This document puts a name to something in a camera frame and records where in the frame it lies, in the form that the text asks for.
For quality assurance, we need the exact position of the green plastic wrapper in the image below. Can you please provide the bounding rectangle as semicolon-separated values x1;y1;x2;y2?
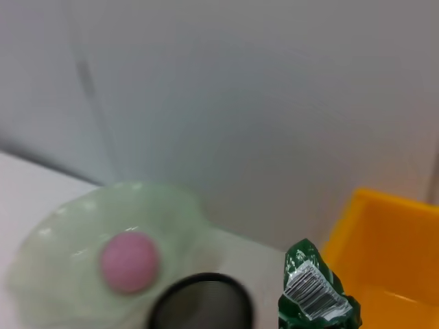
276;239;363;329

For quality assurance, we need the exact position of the pink peach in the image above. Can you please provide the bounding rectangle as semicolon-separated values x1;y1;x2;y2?
99;231;161;295

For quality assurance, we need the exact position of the black mesh pen cup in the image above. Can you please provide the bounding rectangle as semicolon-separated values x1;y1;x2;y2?
147;272;255;329

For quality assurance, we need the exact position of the light green wavy fruit plate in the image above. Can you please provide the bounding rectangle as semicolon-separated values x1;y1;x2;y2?
6;181;220;329

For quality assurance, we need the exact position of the yellow plastic storage bin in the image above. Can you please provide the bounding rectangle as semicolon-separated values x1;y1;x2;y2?
320;186;439;329

